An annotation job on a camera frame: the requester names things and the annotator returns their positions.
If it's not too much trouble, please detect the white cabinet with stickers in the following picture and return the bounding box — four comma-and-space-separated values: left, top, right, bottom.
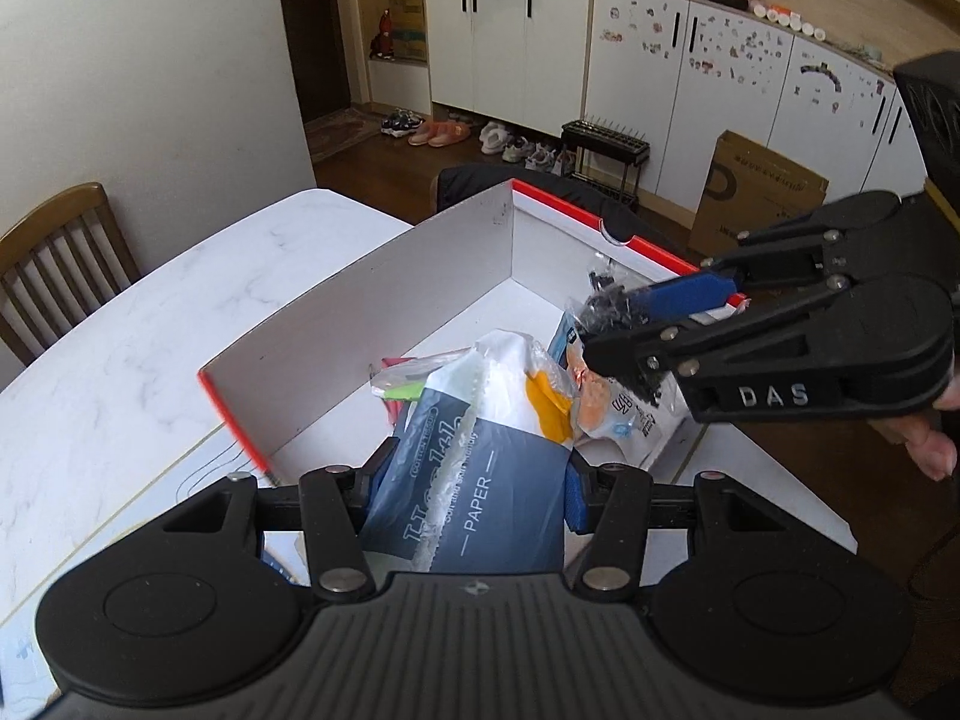
583, 0, 927, 211

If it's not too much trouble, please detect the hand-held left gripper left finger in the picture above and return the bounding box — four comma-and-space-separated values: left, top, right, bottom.
157, 439, 402, 602

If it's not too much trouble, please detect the white cabinet with black handles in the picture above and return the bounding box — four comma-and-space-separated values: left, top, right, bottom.
424, 0, 597, 128

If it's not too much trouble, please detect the patterned floor rug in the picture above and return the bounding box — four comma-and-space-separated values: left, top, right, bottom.
306, 106, 383, 164

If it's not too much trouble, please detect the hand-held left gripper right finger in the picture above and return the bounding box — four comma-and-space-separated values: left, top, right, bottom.
564, 454, 807, 593

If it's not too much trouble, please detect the dark brown door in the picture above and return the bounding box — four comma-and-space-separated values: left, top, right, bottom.
274, 0, 353, 125

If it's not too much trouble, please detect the red white cardboard box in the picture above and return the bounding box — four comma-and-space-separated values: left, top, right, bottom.
196, 178, 860, 593

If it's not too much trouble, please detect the grey white tissue pack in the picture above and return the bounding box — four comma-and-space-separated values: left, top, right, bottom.
360, 330, 582, 582

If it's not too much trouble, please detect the white marble desktop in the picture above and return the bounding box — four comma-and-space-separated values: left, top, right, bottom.
0, 187, 415, 691

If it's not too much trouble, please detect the brown cardboard box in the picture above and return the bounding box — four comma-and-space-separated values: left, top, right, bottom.
688, 129, 830, 260

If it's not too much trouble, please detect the clear bag of black clips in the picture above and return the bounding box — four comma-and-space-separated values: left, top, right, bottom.
562, 266, 676, 406

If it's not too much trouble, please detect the black metal rack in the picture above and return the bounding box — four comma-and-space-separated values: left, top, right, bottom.
561, 116, 650, 211

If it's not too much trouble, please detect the wooden chair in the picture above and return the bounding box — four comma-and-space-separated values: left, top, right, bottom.
0, 181, 143, 368

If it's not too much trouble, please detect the white blue snack packet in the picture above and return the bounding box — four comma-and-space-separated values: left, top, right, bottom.
547, 307, 695, 466

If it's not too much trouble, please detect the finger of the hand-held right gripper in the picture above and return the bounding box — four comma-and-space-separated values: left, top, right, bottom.
583, 274, 901, 387
646, 191, 931, 320

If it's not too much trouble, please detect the clear packet of colourful pieces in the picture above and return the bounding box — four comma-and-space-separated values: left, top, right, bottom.
369, 349, 481, 428

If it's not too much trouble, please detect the person's right hand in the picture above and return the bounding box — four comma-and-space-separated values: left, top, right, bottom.
870, 367, 960, 482

